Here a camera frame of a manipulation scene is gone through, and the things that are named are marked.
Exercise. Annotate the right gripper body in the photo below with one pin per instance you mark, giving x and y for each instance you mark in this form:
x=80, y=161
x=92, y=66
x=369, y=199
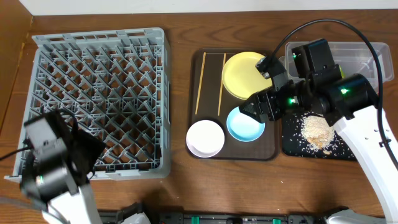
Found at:
x=270, y=106

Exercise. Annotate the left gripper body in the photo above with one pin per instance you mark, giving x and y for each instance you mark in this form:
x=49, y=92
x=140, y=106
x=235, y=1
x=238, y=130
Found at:
x=86, y=152

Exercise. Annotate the light blue bowl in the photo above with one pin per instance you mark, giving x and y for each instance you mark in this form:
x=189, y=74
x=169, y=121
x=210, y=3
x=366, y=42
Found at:
x=242, y=127

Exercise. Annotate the green orange snack wrapper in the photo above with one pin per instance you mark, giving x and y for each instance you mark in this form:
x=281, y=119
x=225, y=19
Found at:
x=342, y=72

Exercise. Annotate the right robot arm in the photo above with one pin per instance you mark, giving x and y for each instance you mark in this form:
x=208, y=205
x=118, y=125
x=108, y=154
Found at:
x=349, y=104

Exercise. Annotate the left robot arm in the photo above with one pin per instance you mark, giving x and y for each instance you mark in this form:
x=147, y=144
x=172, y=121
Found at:
x=63, y=204

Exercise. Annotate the black waste tray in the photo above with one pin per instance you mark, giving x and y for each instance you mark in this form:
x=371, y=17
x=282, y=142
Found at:
x=339, y=149

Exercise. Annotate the grey dishwasher rack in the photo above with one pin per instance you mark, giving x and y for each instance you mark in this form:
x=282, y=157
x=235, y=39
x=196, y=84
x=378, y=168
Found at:
x=116, y=83

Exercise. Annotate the yellow plate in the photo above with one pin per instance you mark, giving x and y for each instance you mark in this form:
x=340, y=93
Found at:
x=240, y=76

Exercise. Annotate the clear plastic bin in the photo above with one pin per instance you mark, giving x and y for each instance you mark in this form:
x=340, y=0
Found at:
x=353, y=57

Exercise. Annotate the dark brown serving tray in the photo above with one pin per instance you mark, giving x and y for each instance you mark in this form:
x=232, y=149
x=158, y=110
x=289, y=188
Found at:
x=265, y=148

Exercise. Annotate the food scraps pile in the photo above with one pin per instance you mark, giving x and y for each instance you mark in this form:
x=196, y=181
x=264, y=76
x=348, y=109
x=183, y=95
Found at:
x=307, y=134

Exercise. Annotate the white pink bowl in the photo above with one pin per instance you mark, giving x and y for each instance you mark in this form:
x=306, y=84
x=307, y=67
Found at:
x=205, y=138

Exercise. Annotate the right wooden chopstick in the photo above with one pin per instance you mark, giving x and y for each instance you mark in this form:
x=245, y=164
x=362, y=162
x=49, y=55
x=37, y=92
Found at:
x=221, y=85

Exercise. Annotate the wooden chopstick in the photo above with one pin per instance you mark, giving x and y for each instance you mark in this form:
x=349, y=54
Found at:
x=221, y=85
x=200, y=82

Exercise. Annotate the left wooden chopstick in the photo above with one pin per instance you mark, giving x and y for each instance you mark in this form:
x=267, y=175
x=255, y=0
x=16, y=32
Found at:
x=200, y=82

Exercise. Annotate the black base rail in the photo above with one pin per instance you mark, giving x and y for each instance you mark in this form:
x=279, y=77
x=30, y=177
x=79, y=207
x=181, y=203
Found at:
x=178, y=217

